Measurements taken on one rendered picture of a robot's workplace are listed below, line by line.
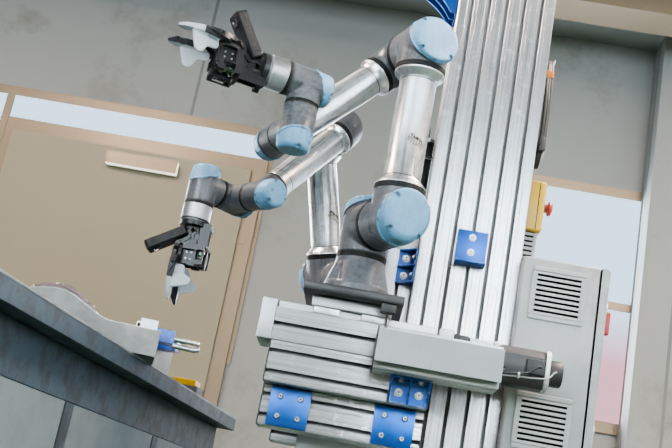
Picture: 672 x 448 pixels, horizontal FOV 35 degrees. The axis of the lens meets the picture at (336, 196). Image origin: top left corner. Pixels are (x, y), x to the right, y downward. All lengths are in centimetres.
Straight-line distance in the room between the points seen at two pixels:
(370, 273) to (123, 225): 294
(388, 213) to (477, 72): 62
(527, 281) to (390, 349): 48
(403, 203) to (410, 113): 22
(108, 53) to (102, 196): 78
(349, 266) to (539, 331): 48
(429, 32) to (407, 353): 73
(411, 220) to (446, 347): 28
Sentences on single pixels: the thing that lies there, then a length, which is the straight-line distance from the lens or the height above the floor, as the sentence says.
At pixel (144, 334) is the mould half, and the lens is 221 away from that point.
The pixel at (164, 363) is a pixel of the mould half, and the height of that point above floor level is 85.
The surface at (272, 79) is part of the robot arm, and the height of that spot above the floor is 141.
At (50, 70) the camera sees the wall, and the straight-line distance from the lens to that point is 562.
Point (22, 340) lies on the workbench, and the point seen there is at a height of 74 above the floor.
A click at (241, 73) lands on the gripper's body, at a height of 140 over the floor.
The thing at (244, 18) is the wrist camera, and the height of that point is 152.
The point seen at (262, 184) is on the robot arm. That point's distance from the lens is 268.
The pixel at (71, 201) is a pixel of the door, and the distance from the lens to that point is 529.
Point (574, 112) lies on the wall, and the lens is 546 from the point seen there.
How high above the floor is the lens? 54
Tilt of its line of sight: 17 degrees up
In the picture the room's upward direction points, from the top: 11 degrees clockwise
